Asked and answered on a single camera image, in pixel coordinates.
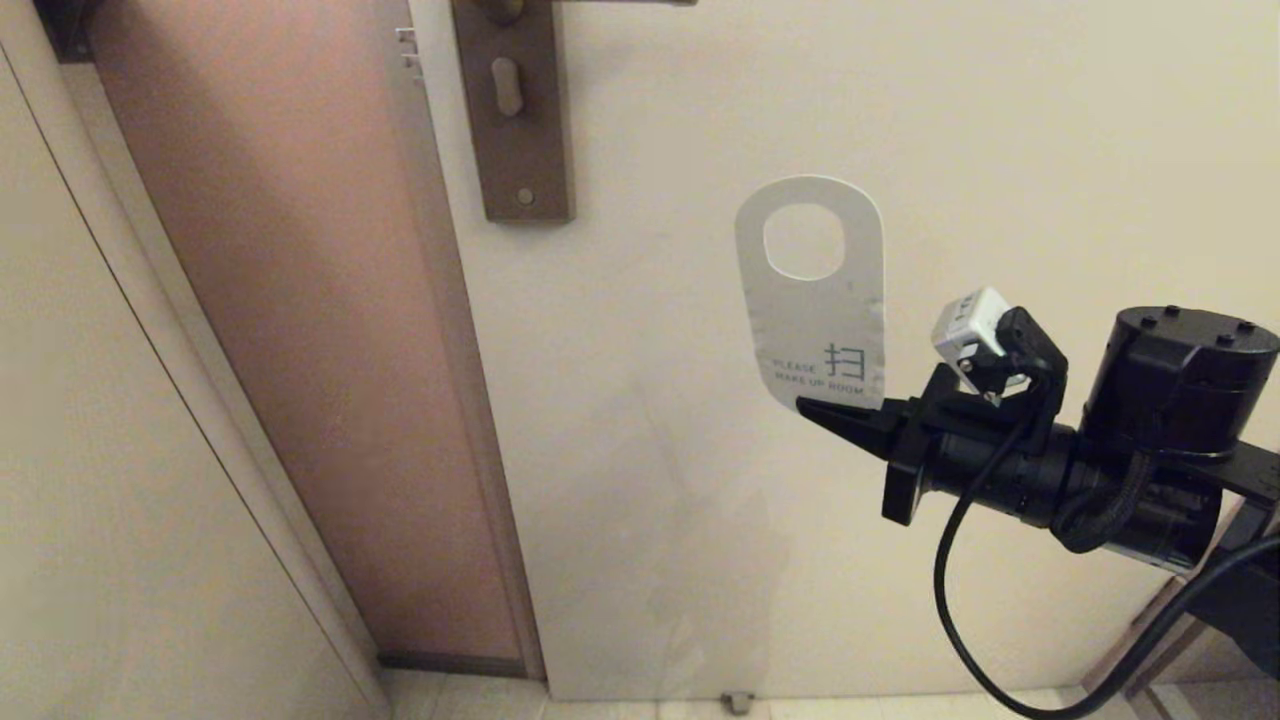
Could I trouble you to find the brown handle backplate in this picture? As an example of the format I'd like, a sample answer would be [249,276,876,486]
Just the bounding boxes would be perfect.
[449,0,577,224]

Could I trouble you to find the beige door jamb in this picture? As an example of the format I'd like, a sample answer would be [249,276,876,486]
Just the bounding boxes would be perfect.
[0,0,393,720]

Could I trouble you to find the white room door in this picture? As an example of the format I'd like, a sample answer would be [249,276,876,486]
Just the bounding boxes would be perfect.
[372,0,1280,702]

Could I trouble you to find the black right camera cable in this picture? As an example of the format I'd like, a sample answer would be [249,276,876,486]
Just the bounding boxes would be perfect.
[933,415,1280,720]

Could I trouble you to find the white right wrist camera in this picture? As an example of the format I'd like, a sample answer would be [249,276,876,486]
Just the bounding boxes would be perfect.
[931,287,1013,393]

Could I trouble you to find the black braided right cable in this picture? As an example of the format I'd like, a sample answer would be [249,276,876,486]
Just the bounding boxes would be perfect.
[1052,448,1156,556]

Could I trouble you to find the white and blue door hanger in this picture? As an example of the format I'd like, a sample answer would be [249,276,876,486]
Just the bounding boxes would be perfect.
[734,175,888,412]

